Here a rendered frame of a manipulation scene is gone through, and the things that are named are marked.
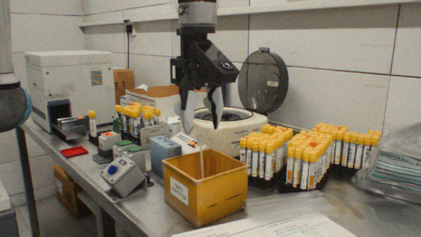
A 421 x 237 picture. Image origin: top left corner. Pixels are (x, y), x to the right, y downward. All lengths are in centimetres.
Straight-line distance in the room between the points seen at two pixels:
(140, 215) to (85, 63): 79
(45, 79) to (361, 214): 109
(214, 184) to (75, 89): 85
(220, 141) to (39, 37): 197
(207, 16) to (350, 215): 49
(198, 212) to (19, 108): 52
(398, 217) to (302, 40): 61
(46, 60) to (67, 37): 141
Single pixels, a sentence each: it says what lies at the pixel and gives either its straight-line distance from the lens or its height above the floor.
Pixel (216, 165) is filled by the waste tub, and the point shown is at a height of 94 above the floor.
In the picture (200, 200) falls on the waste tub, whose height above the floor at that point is 93.
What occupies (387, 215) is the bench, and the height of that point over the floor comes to 87.
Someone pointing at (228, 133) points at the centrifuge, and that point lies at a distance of 91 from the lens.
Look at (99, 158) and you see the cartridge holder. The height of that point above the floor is 89.
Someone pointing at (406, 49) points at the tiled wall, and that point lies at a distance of 98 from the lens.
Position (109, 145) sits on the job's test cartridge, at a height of 92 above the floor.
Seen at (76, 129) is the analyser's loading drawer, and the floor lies 93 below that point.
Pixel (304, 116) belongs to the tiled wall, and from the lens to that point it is 113.
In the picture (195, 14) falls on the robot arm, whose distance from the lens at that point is 62.
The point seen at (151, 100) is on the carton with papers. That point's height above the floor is 101.
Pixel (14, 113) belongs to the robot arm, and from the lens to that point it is 90.
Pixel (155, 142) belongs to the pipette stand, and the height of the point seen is 97.
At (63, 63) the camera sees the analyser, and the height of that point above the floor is 114.
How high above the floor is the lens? 123
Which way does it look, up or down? 14 degrees down
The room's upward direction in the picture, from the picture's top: straight up
